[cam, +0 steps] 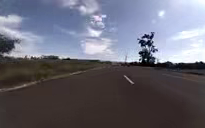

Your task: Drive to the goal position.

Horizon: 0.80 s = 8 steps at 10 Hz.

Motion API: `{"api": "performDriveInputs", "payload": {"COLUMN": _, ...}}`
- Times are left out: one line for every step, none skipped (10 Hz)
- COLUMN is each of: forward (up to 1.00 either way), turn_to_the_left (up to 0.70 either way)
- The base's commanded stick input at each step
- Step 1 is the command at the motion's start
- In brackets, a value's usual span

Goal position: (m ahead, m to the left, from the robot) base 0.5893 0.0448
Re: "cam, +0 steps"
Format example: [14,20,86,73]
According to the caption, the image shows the distant thin pole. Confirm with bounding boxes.
[123,54,128,65]

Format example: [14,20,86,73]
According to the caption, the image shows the reddish grey asphalt road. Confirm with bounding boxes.
[0,64,205,128]

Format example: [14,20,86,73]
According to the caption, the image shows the tall slender tree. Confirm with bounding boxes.
[137,31,159,66]

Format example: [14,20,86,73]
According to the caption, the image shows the dry grass verge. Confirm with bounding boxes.
[0,57,108,92]

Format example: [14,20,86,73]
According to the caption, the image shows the dark bushes and trees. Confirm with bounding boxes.
[129,60,205,71]

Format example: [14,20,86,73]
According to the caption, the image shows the grass verge with dirt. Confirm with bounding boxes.
[156,66,205,78]

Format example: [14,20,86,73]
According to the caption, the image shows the broad low tree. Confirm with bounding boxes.
[0,33,22,58]

